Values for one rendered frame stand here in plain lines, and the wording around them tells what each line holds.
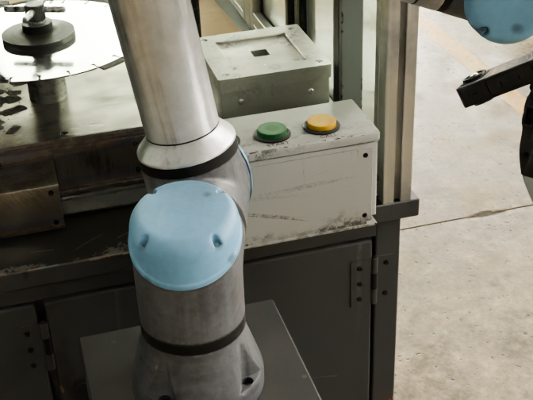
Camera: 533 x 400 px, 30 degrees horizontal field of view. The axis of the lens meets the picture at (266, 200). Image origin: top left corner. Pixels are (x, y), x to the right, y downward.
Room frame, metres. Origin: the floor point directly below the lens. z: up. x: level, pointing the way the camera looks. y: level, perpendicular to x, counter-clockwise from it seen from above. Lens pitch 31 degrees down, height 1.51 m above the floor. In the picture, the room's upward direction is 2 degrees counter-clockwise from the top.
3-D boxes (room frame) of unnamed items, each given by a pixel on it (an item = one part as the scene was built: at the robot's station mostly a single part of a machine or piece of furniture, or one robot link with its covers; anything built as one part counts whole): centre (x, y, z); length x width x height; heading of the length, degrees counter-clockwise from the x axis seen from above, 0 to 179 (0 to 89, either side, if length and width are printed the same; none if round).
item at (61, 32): (1.45, 0.34, 0.96); 0.11 x 0.11 x 0.03
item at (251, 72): (1.48, 0.00, 0.82); 0.18 x 0.18 x 0.15; 15
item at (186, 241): (0.88, 0.09, 0.91); 0.13 x 0.12 x 0.14; 176
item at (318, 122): (1.21, -0.08, 0.90); 0.04 x 0.04 x 0.02
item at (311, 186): (1.21, -0.01, 0.82); 0.28 x 0.11 x 0.15; 105
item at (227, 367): (0.88, 0.09, 0.80); 0.15 x 0.15 x 0.10
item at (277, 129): (1.19, -0.01, 0.90); 0.04 x 0.04 x 0.02
